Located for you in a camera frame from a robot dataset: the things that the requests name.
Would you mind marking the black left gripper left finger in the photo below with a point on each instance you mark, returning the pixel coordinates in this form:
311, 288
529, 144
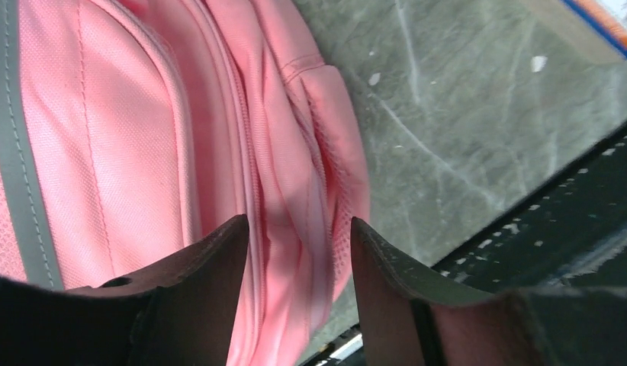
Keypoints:
179, 310

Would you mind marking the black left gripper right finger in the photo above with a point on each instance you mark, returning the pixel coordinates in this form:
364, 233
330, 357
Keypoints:
410, 314

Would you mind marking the pink school backpack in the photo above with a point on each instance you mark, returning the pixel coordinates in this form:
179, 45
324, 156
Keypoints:
130, 129

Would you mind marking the blue orange book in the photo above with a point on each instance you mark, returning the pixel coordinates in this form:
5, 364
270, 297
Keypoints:
595, 29

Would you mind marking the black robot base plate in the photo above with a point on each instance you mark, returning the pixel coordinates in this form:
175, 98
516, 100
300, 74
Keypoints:
570, 232

